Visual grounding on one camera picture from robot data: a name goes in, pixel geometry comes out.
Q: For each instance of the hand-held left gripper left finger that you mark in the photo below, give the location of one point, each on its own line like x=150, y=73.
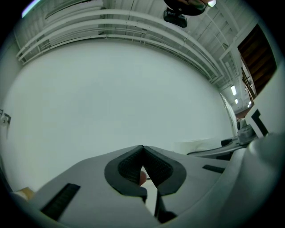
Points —
x=93, y=189

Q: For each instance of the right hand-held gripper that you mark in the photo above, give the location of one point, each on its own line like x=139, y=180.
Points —
x=251, y=178

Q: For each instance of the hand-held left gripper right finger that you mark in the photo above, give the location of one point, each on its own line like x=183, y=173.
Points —
x=196, y=176

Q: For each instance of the person's left hand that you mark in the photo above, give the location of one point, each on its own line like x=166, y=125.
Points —
x=142, y=178

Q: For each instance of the rectangular ceiling light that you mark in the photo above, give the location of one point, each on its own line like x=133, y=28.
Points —
x=233, y=89
x=236, y=101

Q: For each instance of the tan cardboard piece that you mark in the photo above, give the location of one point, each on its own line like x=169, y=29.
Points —
x=24, y=192

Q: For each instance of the brown wooden staircase underside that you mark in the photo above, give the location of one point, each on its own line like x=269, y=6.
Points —
x=258, y=55

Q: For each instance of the person's face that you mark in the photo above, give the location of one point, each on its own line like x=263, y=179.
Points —
x=184, y=9

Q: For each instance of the eyeglasses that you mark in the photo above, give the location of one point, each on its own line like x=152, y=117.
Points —
x=211, y=3

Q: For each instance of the white ceiling pipe bundle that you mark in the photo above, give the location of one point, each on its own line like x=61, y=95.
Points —
x=124, y=21

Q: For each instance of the metal wall bracket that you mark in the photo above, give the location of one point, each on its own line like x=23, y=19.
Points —
x=5, y=119

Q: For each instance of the black head-mounted camera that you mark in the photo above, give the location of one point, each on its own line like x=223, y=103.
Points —
x=174, y=19

